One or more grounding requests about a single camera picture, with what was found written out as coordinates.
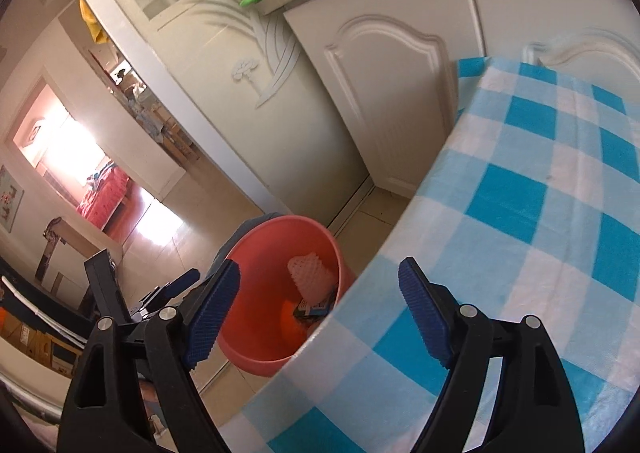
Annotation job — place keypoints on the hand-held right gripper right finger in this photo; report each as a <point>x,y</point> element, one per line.
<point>425,313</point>

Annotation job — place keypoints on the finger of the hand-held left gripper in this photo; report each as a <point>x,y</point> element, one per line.
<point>175,288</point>

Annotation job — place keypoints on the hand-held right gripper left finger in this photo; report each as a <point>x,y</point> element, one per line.
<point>212,313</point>

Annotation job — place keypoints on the red plastic bucket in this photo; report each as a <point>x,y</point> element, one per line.
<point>260,333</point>

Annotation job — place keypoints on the dark printed packet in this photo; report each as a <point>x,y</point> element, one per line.
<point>312,309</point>

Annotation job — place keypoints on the white mesh sponge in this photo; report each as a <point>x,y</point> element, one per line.
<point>310,278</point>

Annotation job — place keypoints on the red patterned bedding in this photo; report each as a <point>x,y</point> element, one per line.
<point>105,198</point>

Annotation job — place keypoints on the cardboard box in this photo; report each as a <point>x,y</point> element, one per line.
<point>35,348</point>

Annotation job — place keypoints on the blue checked tablecloth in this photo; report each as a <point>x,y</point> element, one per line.
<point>525,213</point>

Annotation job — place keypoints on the cluttered shelf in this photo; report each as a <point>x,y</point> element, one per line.
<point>155,118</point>

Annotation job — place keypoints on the yellow hanging cloth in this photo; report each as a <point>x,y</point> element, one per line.
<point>92,20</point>

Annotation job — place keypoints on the framed wall picture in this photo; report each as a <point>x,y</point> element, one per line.
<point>10,200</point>

